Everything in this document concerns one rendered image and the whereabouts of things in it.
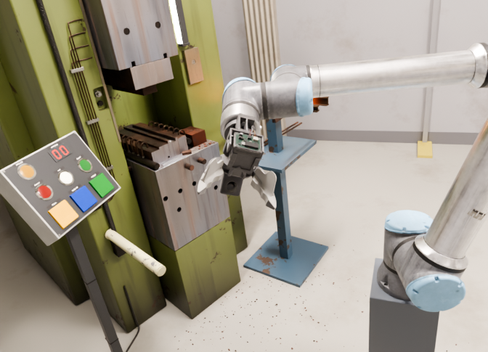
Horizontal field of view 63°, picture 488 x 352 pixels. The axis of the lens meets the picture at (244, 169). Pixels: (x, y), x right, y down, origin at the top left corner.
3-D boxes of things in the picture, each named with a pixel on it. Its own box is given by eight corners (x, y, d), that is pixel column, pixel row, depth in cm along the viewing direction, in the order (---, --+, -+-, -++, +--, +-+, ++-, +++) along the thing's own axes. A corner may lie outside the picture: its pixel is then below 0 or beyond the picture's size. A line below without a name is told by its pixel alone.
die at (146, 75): (173, 78, 179) (169, 56, 175) (135, 90, 167) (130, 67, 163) (127, 72, 207) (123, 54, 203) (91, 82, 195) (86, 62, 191)
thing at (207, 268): (241, 281, 239) (230, 216, 219) (192, 320, 216) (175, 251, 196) (185, 247, 277) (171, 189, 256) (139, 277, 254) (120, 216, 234)
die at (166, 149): (188, 149, 194) (184, 133, 191) (154, 165, 183) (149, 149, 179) (143, 135, 223) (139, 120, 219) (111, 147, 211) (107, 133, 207)
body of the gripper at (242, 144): (227, 145, 75) (229, 109, 84) (216, 176, 81) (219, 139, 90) (266, 154, 77) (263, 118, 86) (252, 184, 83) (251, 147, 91)
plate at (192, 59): (204, 80, 206) (198, 46, 199) (190, 84, 201) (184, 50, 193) (201, 80, 208) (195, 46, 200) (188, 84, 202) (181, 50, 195)
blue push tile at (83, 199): (98, 201, 145) (84, 184, 143) (84, 212, 138) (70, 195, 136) (95, 202, 146) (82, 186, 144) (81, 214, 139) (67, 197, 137)
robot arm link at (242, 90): (260, 72, 97) (219, 76, 98) (261, 100, 88) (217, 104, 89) (263, 104, 104) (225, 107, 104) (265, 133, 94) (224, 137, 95)
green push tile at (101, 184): (114, 187, 153) (102, 172, 151) (102, 197, 147) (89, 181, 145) (112, 189, 154) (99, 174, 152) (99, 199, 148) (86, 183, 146)
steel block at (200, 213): (230, 215, 218) (218, 141, 199) (175, 251, 196) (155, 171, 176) (171, 189, 256) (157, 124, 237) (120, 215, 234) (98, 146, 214)
